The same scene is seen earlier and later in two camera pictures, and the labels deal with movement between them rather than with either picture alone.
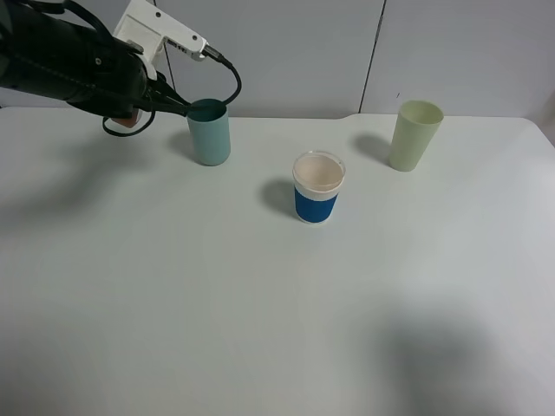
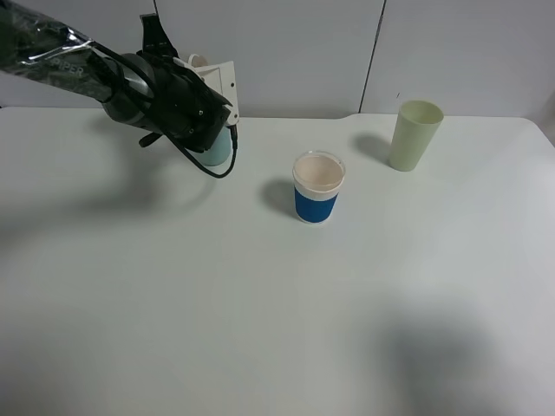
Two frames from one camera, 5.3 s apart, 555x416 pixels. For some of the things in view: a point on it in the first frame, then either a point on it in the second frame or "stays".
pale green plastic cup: x=414 y=128 stays
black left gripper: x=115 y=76 to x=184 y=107
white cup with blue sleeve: x=317 y=178 stays
